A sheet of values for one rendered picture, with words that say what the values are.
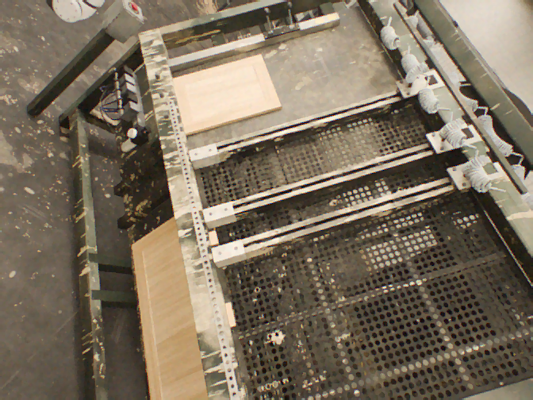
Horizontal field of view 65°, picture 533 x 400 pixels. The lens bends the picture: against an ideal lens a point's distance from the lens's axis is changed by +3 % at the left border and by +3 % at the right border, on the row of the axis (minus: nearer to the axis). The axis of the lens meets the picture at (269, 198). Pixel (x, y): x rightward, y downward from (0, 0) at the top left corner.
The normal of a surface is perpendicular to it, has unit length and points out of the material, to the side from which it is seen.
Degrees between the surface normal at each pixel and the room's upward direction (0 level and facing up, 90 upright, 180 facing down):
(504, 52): 90
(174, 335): 90
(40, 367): 0
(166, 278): 90
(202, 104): 60
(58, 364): 0
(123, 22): 90
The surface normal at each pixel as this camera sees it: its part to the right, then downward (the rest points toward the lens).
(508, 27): -0.57, -0.29
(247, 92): -0.09, -0.47
